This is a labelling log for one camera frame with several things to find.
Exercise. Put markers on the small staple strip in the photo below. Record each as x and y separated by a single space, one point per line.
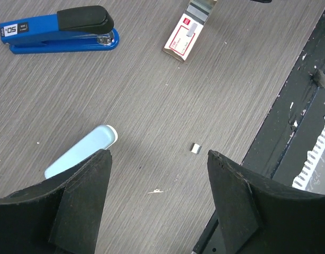
195 148

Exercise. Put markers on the red white staple box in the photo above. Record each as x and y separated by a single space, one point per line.
188 29

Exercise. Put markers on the light blue small stapler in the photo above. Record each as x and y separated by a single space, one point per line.
101 137

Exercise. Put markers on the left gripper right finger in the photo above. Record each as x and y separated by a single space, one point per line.
259 215

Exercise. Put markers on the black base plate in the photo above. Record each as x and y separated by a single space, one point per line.
279 148

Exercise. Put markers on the white slotted cable duct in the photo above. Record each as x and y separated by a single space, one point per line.
312 175

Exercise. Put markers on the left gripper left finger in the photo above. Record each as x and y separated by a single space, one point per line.
61 214

